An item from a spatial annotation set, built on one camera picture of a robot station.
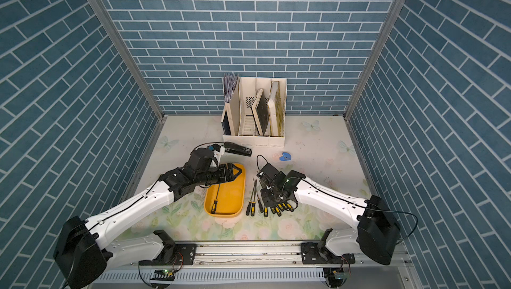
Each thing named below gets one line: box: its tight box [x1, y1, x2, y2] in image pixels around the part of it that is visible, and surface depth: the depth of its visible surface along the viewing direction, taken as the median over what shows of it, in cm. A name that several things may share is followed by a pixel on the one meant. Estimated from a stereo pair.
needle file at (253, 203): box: [250, 179, 257, 217], surface depth 86 cm
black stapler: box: [224, 141, 253, 158], surface depth 104 cm
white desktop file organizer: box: [221, 76, 287, 148], surface depth 105 cm
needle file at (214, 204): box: [210, 183, 221, 215], surface depth 86 cm
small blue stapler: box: [279, 151, 292, 162], surface depth 104 cm
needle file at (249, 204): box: [245, 179, 257, 216], surface depth 86 cm
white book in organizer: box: [267, 81, 280, 137], surface depth 95 cm
